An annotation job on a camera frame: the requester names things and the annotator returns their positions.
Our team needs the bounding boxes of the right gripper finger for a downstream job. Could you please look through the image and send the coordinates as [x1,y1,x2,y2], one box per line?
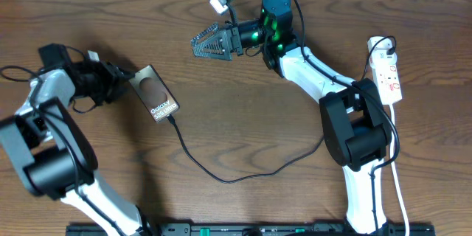
[190,22,219,47]
[192,29,232,61]

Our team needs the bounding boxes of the Galaxy S25 Ultra smartphone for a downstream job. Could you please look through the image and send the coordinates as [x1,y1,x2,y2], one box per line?
[128,65,180,122]

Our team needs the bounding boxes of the black charging cable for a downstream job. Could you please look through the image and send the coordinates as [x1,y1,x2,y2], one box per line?
[166,35,397,184]

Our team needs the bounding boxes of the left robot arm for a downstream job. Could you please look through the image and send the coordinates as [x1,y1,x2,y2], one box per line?
[1,44,161,235]

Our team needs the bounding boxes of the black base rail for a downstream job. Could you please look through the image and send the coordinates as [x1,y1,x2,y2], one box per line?
[65,222,436,236]

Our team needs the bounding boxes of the white power strip cord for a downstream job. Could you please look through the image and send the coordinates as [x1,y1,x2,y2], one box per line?
[388,103,411,236]

